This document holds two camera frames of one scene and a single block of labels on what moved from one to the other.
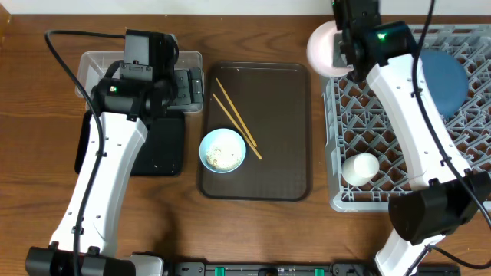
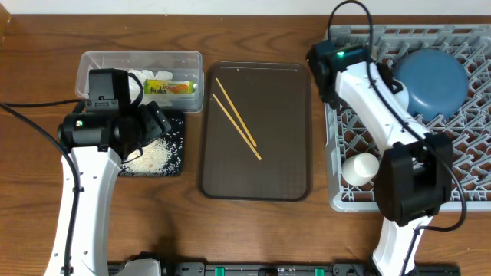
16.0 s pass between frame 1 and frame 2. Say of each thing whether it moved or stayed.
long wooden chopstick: stayed
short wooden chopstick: stayed
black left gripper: moved
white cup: stayed
